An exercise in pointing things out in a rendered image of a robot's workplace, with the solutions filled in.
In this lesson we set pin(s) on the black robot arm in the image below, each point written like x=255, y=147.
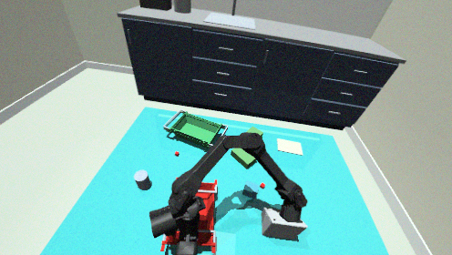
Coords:
x=182, y=205

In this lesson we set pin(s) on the grey cylinder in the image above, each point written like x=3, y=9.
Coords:
x=142, y=179

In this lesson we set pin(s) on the light green block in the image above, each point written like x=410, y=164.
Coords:
x=255, y=130
x=243, y=157

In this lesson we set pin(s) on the red plastic tray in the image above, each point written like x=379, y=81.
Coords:
x=206, y=220

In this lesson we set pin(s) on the light blue cube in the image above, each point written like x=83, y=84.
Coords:
x=250, y=189

